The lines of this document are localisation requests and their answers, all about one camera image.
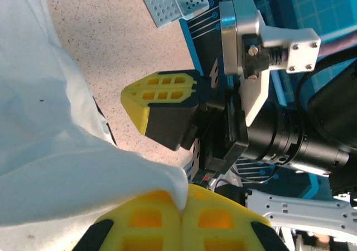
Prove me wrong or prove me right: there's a light blue perforated basket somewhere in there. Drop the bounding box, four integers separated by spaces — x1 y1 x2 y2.
135 0 210 28

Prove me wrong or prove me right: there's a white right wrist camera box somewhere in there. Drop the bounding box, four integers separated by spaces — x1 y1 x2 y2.
219 0 321 127

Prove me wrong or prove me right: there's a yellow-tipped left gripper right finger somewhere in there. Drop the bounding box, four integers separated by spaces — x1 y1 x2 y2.
181 184 291 251

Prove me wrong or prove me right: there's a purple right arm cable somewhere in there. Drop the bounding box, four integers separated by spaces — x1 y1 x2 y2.
313 36 357 61

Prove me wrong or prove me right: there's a white t-shirt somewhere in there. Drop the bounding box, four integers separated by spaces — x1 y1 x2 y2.
0 0 189 251

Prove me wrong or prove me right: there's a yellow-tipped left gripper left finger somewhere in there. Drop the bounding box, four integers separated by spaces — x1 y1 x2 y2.
74 189 184 251

